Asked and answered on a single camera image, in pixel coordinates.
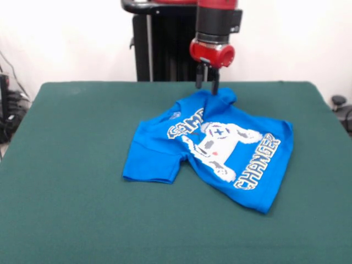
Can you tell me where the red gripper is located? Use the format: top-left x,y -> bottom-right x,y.
189,38 -> 236,96

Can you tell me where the blue game controller print t-shirt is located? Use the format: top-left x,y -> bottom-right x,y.
122,87 -> 294,215

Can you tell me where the black office chair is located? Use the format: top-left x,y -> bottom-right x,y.
331,95 -> 352,138

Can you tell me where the dark green table cloth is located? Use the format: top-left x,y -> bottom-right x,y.
0,81 -> 352,264

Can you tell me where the black computer box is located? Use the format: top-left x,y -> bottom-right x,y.
0,73 -> 10,122

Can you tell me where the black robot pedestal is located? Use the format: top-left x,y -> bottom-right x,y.
120,0 -> 215,82

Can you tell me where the black cable bundle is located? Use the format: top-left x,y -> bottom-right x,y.
0,90 -> 31,144

